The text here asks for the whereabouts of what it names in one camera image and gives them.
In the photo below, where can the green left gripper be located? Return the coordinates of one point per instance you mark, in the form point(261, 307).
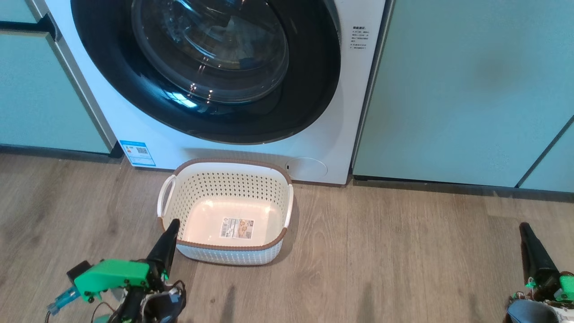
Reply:
point(114, 276)

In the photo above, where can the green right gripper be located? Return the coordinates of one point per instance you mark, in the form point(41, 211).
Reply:
point(554, 285)

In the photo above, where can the black round glass washer door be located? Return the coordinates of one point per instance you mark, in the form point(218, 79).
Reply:
point(103, 58)

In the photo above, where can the white front-load washing machine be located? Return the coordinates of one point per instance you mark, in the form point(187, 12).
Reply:
point(350, 112)

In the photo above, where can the printed product sticker in basket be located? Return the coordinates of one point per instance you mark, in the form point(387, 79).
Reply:
point(236, 229)

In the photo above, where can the white perforated basket brown rim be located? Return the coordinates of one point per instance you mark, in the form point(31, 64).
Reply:
point(224, 186)

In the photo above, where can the blue energy label sticker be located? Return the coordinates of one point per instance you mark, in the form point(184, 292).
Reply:
point(136, 153)

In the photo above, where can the round white drain filter cover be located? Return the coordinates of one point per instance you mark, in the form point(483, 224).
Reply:
point(307, 169)

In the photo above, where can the pale green cabinet plain front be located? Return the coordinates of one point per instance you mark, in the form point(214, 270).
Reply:
point(448, 89)

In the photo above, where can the pale green cabinet black gap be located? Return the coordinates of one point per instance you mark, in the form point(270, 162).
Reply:
point(40, 98)

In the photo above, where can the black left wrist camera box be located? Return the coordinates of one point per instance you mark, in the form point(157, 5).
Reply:
point(78, 271)

